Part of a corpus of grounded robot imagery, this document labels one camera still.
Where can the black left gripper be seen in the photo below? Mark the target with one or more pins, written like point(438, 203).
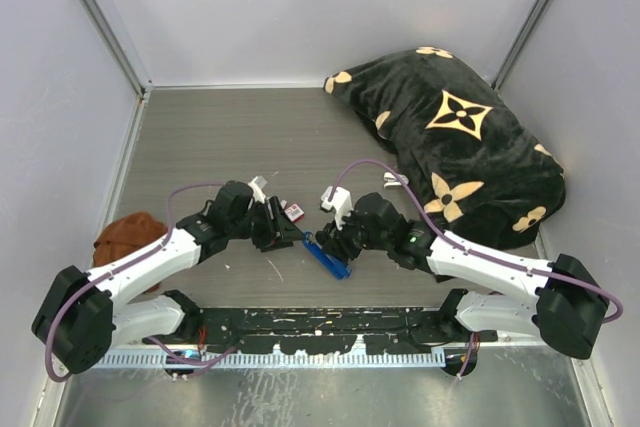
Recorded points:
point(279, 230)

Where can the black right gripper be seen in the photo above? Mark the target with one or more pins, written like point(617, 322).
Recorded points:
point(336, 240)

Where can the red staple box sleeve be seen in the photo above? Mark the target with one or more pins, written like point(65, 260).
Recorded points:
point(294, 213)

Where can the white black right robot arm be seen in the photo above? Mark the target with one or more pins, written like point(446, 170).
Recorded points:
point(557, 301)

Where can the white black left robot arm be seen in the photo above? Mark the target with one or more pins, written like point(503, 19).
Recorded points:
point(85, 313)

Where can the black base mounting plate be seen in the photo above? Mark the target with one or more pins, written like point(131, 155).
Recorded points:
point(314, 331)

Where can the black floral plush blanket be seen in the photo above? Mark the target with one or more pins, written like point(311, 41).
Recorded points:
point(476, 170)

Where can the brown cloth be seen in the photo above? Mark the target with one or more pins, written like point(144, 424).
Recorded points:
point(125, 236)

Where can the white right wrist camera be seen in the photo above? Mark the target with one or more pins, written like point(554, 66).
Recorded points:
point(337, 200)

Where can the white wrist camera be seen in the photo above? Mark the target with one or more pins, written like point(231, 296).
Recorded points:
point(257, 184)
point(337, 200)

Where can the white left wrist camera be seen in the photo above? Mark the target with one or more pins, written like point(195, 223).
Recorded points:
point(257, 184)

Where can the white slotted cable duct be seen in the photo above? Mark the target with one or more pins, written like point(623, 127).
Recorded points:
point(139, 358)

